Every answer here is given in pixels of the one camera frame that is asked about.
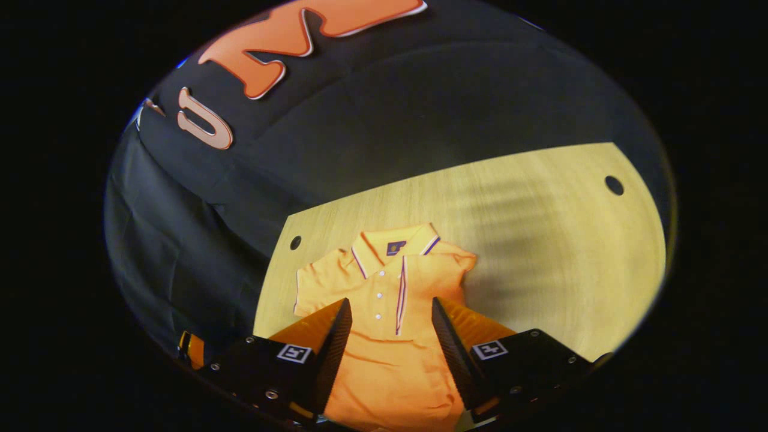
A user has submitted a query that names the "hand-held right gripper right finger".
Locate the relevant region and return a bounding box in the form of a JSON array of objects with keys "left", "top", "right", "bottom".
[{"left": 431, "top": 296, "right": 614, "bottom": 424}]

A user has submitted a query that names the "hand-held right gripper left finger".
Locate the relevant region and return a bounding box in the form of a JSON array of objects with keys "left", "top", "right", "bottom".
[{"left": 198, "top": 298, "right": 353, "bottom": 427}]

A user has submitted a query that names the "orange polo T-shirt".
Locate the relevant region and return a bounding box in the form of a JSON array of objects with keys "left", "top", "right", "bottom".
[{"left": 293, "top": 223, "right": 478, "bottom": 432}]

